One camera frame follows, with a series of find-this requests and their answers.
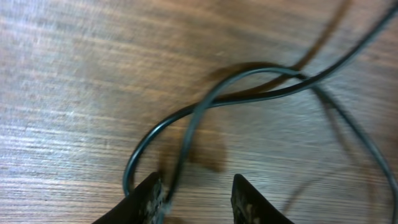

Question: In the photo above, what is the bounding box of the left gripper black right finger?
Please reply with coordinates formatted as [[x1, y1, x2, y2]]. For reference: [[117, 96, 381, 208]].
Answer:
[[231, 174, 294, 224]]

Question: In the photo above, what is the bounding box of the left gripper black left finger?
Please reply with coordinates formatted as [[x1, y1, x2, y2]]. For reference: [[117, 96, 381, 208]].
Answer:
[[93, 172, 164, 224]]

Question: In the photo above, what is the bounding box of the black usb cable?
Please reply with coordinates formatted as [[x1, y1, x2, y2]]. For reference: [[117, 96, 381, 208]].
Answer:
[[122, 1, 398, 224]]

